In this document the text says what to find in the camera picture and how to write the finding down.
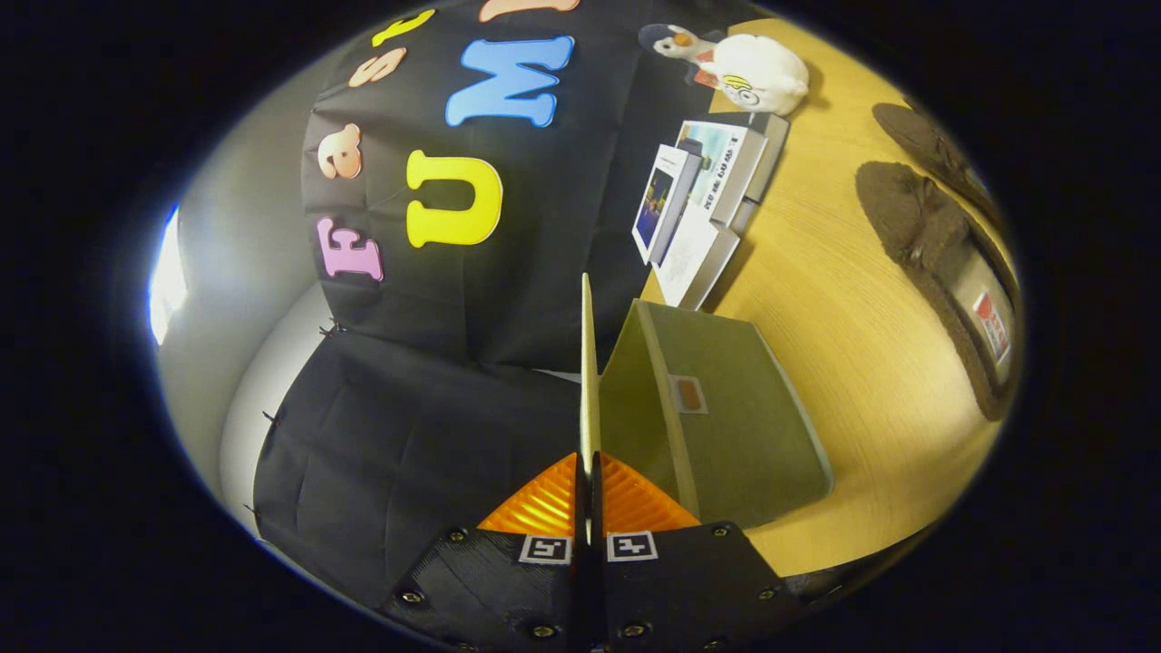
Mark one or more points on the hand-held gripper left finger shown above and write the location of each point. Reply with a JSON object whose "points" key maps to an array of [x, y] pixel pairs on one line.
{"points": [[508, 589]]}

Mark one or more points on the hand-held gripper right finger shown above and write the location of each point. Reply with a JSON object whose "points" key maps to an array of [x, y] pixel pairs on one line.
{"points": [[689, 589]]}

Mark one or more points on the green fabric storage box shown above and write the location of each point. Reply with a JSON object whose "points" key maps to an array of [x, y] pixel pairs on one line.
{"points": [[726, 435]]}

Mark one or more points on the brown fuzzy shoe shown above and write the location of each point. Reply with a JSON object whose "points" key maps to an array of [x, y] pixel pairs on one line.
{"points": [[925, 145], [907, 218]]}

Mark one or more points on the white cover book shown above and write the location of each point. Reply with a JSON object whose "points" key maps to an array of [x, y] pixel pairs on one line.
{"points": [[694, 263]]}

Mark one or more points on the small dark blue cover book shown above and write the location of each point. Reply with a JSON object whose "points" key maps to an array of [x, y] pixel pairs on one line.
{"points": [[662, 199]]}

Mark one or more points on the light blue cover book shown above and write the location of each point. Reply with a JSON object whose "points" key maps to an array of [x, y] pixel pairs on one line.
{"points": [[721, 163]]}

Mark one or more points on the black cover book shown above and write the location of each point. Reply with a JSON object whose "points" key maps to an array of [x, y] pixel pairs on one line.
{"points": [[771, 150]]}

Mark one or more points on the large ceiling light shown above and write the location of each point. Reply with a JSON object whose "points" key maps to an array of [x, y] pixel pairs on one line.
{"points": [[168, 272]]}

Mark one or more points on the white round plush toy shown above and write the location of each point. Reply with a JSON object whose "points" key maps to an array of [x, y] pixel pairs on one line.
{"points": [[757, 73]]}

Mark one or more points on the penguin plush toy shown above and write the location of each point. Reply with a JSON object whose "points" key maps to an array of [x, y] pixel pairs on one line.
{"points": [[676, 41]]}

